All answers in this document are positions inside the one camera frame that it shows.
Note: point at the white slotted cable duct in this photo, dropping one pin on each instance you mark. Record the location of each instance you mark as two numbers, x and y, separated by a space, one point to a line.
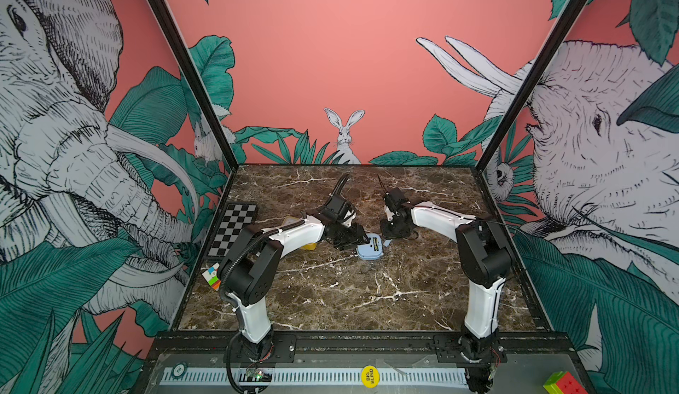
317 376

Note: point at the colourful puzzle cube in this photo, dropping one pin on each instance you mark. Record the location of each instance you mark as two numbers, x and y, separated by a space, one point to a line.
563 382
210 276

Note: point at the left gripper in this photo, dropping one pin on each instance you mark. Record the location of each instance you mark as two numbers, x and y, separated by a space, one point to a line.
358 237

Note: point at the blue alarm clock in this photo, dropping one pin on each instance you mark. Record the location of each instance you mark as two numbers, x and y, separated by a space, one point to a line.
366 252

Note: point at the yellow alarm clock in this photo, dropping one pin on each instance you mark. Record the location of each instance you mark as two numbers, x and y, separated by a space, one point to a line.
307 233

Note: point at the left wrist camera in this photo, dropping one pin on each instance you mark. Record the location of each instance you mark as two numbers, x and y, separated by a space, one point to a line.
337 210

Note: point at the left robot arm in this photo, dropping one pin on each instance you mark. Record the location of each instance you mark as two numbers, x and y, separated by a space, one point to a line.
247 273

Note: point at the small circuit board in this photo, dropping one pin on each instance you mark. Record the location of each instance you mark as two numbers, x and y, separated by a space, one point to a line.
257 376

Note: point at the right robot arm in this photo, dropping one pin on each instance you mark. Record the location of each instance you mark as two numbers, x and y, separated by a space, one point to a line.
483 249

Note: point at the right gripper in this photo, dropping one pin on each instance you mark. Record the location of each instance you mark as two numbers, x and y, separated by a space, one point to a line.
386 233

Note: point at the small round dial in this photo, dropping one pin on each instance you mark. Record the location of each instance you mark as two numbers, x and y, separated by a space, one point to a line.
179 370

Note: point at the yellow big blind chip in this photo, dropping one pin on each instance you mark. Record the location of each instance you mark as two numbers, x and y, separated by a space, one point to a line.
370 377

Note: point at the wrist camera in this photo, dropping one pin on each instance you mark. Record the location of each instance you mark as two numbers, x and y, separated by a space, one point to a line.
397 204
337 210

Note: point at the checkerboard calibration card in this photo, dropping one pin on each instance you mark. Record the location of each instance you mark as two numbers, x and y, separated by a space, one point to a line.
237 216

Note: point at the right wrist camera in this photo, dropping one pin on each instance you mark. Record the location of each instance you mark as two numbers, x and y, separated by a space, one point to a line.
397 204

